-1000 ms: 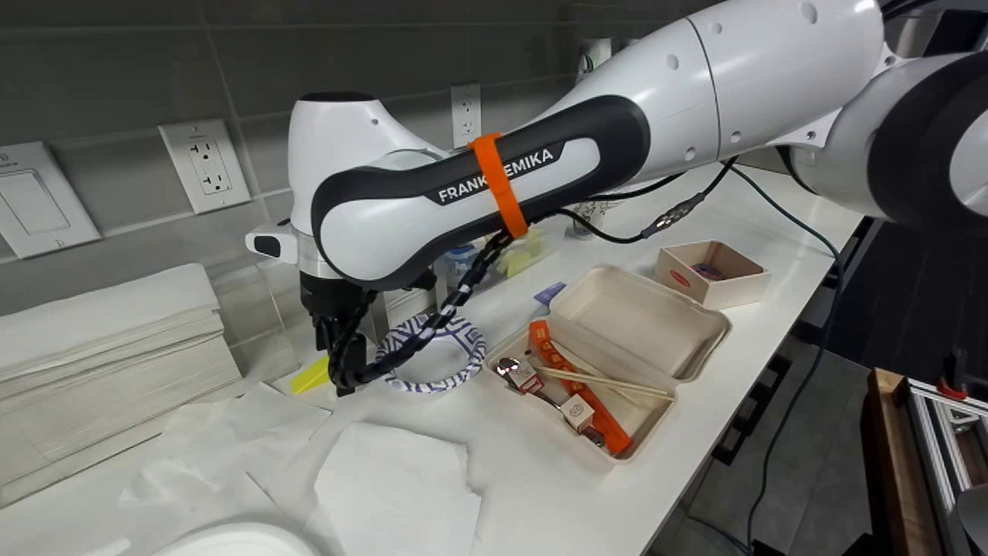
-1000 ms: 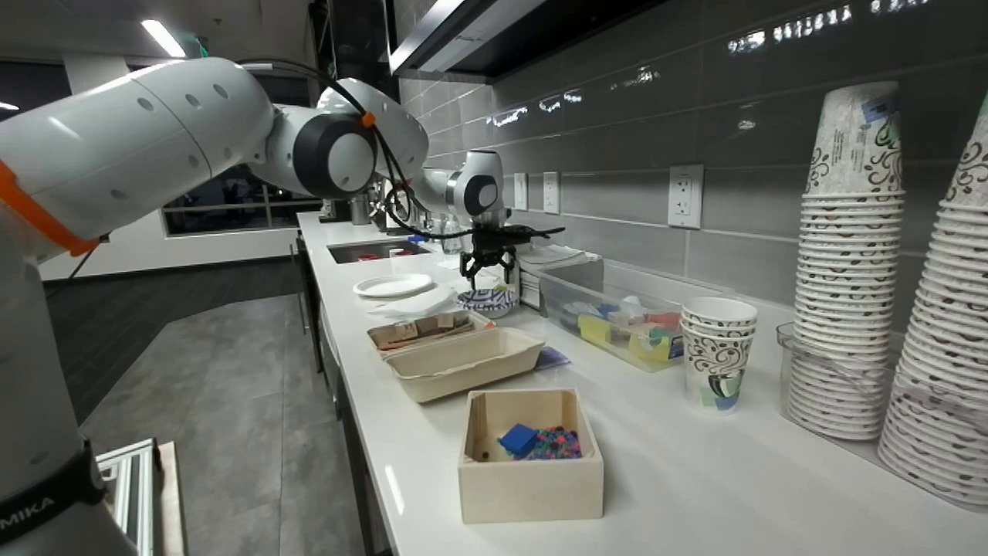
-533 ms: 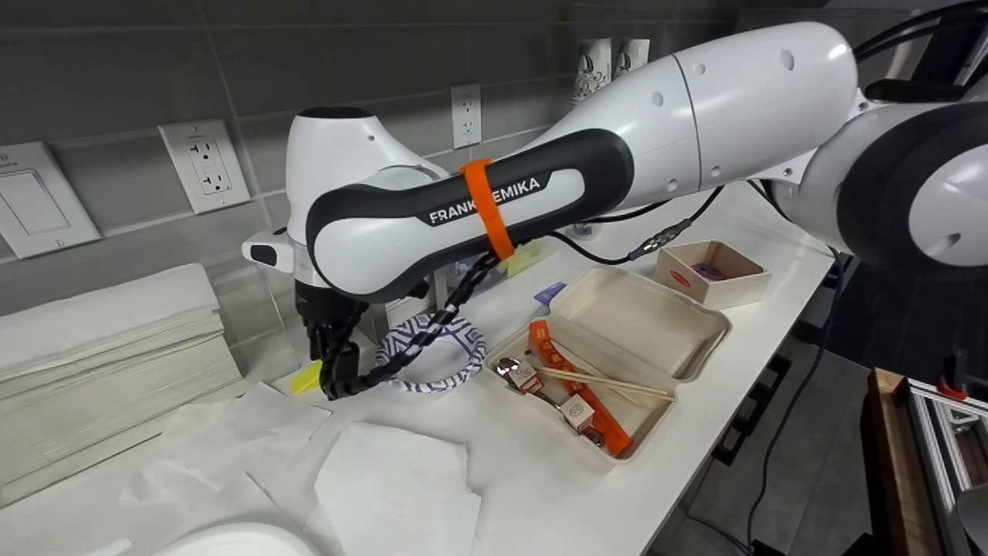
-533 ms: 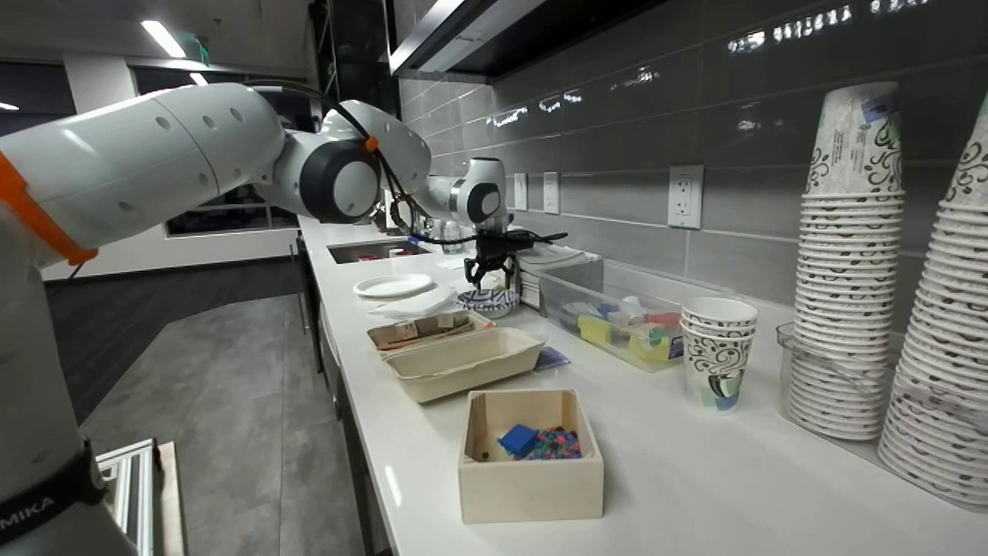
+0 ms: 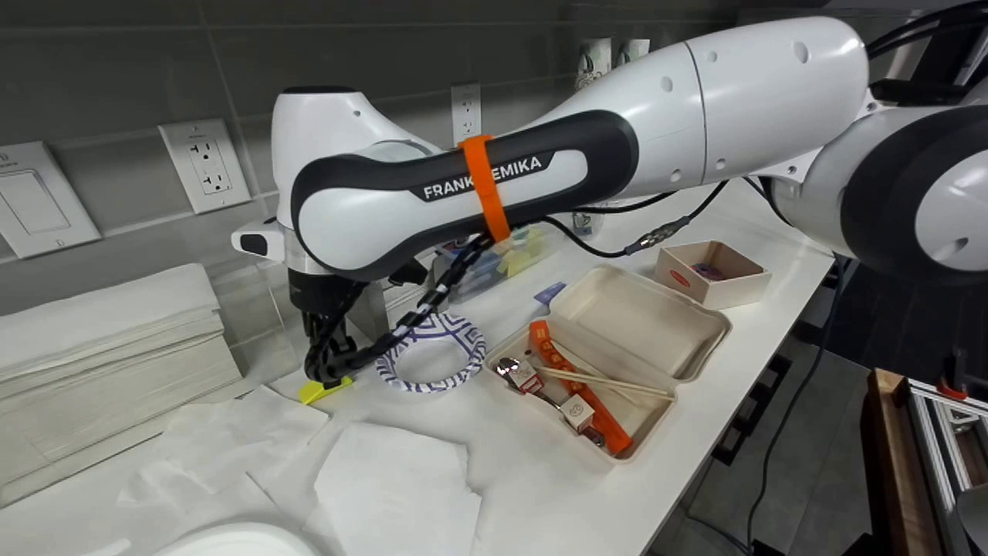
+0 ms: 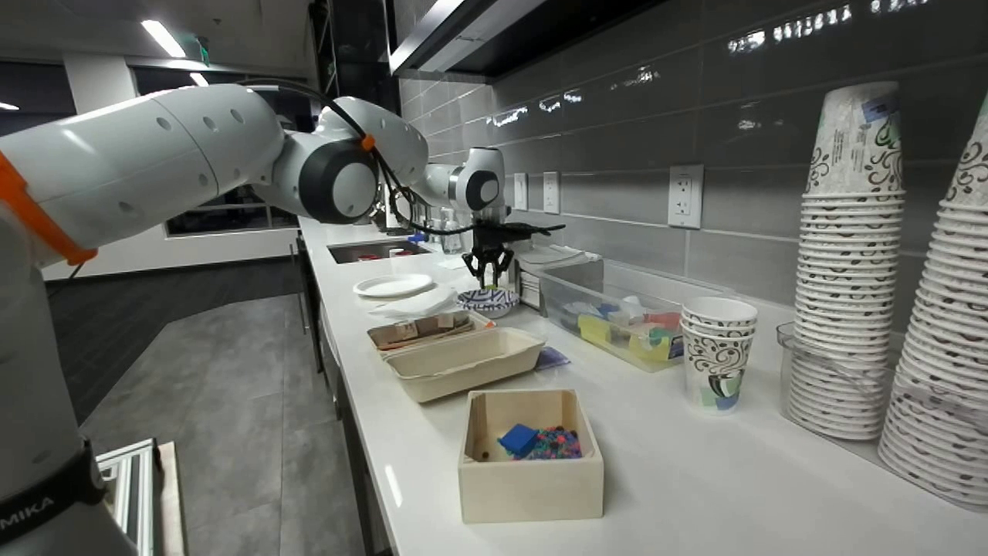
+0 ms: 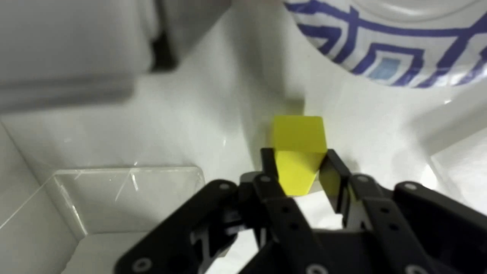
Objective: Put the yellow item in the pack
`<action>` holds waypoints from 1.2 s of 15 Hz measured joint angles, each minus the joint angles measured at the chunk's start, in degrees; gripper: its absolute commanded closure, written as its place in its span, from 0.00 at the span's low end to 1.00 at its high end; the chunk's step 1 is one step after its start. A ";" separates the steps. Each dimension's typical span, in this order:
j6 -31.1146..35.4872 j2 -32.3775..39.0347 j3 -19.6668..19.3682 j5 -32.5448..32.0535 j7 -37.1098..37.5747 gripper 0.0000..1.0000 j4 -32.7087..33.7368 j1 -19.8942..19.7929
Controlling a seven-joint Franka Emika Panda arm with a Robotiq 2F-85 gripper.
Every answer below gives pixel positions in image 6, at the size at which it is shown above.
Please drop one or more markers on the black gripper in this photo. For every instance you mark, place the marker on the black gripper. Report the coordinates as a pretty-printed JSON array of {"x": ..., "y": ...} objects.
[{"x": 491, "y": 242}]

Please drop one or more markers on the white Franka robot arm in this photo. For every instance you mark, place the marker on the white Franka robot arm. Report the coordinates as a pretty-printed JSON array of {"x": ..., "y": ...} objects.
[{"x": 157, "y": 156}]

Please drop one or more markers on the blue patterned paper bowl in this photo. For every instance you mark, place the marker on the blue patterned paper bowl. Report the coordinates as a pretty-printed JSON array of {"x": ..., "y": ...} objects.
[{"x": 488, "y": 302}]

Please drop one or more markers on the white flat lid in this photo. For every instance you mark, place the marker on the white flat lid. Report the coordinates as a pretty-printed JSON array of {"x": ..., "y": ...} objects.
[{"x": 552, "y": 253}]

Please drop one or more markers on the beige clamshell takeout container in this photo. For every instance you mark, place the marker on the beige clamshell takeout container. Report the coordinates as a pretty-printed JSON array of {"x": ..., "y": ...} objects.
[{"x": 463, "y": 358}]

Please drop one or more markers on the white plastic plate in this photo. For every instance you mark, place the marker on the white plastic plate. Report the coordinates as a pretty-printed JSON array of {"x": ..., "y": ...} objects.
[{"x": 393, "y": 284}]

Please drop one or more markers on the blue card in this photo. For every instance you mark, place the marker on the blue card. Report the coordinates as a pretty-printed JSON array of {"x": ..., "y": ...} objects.
[{"x": 555, "y": 355}]

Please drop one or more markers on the countertop sink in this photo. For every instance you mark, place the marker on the countertop sink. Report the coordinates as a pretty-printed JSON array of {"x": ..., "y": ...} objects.
[{"x": 375, "y": 252}]

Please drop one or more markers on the yellow sticky notes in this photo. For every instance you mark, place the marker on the yellow sticky notes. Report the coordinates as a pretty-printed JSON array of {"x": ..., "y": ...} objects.
[{"x": 596, "y": 327}]

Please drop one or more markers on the clear plastic storage bin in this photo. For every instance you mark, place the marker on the clear plastic storage bin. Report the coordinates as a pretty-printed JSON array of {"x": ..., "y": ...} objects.
[{"x": 619, "y": 298}]

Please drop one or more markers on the blue block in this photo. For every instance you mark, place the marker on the blue block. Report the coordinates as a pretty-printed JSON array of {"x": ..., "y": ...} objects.
[{"x": 518, "y": 438}]

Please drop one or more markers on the pile of colourful small pieces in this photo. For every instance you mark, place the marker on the pile of colourful small pieces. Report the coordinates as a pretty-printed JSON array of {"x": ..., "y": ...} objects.
[{"x": 559, "y": 443}]

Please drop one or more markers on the short patterned paper cup stack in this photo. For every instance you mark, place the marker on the short patterned paper cup stack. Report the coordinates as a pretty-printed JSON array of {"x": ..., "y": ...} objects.
[{"x": 716, "y": 349}]

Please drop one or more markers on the tall patterned paper cup stack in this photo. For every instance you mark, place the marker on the tall patterned paper cup stack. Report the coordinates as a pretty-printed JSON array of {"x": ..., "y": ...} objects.
[
  {"x": 850, "y": 205},
  {"x": 945, "y": 389}
]

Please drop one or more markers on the long ceiling light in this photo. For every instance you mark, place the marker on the long ceiling light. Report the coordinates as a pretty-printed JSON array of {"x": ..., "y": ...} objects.
[{"x": 161, "y": 39}]

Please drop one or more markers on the white wall outlet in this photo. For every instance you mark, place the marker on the white wall outlet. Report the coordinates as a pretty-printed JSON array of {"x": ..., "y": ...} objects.
[
  {"x": 520, "y": 193},
  {"x": 685, "y": 194},
  {"x": 552, "y": 193}
]

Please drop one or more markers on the metal frame stand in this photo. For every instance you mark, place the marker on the metal frame stand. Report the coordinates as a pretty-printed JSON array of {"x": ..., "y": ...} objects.
[{"x": 133, "y": 495}]

